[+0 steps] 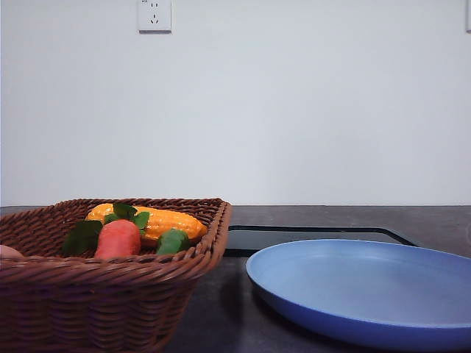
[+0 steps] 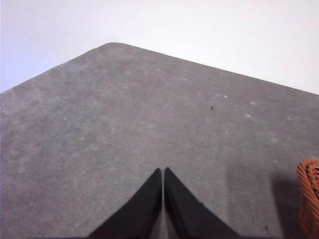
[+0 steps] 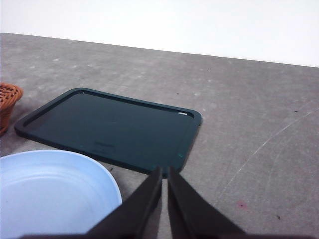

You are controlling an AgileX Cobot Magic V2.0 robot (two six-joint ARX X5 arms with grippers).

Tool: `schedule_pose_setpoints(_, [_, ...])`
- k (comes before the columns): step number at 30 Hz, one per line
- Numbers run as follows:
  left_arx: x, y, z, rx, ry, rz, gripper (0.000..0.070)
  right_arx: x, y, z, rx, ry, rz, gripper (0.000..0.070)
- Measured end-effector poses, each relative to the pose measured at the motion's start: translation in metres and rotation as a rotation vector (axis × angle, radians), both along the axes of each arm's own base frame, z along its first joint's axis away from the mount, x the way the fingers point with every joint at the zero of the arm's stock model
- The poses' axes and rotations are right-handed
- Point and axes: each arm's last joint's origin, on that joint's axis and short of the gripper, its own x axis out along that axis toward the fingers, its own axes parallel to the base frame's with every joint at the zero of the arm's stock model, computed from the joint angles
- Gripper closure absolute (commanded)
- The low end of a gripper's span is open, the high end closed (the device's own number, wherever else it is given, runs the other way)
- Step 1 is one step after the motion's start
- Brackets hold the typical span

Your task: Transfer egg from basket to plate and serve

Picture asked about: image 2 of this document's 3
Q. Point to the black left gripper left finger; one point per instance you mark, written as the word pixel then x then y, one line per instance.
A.
pixel 139 217

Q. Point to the brown wicker basket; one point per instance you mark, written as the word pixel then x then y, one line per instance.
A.
pixel 308 183

